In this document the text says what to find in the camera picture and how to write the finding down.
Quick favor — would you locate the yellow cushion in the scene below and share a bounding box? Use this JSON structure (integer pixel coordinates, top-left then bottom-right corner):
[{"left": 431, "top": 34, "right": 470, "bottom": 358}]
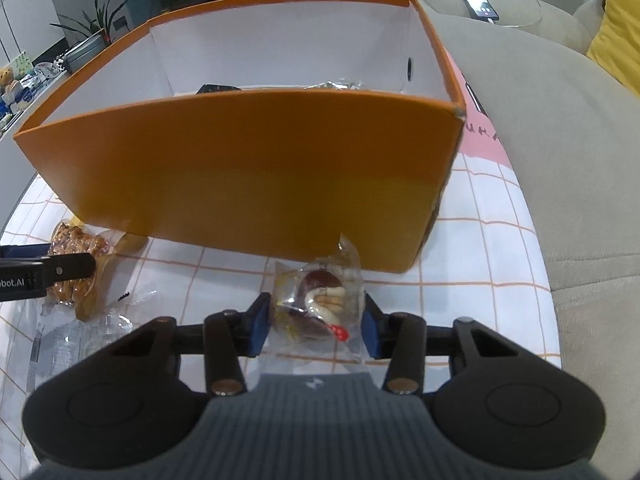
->
[{"left": 586, "top": 0, "right": 640, "bottom": 98}]

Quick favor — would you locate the white checked printed tablecloth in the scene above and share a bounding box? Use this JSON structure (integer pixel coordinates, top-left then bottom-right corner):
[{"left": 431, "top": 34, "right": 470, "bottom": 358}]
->
[{"left": 0, "top": 52, "right": 563, "bottom": 461}]

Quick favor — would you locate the clear peanut packet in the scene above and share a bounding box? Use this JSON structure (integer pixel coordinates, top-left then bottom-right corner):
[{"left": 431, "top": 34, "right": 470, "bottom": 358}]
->
[{"left": 42, "top": 217, "right": 151, "bottom": 322}]

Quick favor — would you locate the beige sofa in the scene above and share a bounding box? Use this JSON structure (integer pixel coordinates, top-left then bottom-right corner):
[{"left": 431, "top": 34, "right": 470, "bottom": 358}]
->
[{"left": 417, "top": 0, "right": 640, "bottom": 480}]

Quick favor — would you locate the long-leaf potted plant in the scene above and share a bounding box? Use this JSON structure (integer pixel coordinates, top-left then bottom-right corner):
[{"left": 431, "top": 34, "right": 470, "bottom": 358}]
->
[{"left": 50, "top": 0, "right": 132, "bottom": 47}]

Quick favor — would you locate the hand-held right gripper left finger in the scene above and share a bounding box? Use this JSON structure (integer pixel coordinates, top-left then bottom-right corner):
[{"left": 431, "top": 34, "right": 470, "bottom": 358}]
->
[{"left": 107, "top": 292, "right": 273, "bottom": 397}]

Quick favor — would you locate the black smartphone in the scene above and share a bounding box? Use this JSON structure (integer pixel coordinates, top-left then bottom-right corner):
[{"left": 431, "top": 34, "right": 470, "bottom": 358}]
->
[{"left": 454, "top": 0, "right": 500, "bottom": 22}]

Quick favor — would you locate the clear green snack packet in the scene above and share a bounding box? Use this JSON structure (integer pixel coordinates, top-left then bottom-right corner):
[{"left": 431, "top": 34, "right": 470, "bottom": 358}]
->
[{"left": 300, "top": 77, "right": 366, "bottom": 92}]

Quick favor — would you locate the clear crinkled snack wrapper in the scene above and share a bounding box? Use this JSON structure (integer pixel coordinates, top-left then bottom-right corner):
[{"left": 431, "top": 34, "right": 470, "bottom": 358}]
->
[{"left": 30, "top": 280, "right": 161, "bottom": 396}]

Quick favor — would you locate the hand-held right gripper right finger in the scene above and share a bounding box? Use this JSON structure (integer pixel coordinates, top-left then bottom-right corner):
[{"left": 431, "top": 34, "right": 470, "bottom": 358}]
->
[{"left": 362, "top": 292, "right": 526, "bottom": 397}]

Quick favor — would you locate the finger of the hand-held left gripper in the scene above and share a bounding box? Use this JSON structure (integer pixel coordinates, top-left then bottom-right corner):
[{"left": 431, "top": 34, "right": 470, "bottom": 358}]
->
[
  {"left": 0, "top": 253, "right": 97, "bottom": 290},
  {"left": 0, "top": 243, "right": 52, "bottom": 260}
]

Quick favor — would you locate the white charging cable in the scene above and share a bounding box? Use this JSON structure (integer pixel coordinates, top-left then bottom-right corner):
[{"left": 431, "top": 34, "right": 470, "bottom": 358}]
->
[{"left": 490, "top": 0, "right": 545, "bottom": 27}]

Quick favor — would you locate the grey metal bucket planter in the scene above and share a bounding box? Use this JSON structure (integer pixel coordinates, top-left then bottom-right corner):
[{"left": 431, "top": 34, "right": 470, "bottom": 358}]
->
[{"left": 64, "top": 30, "right": 110, "bottom": 75}]

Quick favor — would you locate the orange cardboard box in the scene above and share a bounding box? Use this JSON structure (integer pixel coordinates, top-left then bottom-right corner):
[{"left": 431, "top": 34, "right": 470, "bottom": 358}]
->
[{"left": 14, "top": 0, "right": 467, "bottom": 275}]

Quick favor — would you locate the clear brown snack packet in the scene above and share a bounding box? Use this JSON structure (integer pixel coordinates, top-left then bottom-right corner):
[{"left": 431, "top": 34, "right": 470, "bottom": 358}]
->
[{"left": 260, "top": 232, "right": 371, "bottom": 378}]

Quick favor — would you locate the low white cabinet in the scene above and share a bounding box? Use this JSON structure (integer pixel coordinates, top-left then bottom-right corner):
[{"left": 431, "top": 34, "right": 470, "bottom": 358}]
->
[{"left": 0, "top": 67, "right": 68, "bottom": 231}]

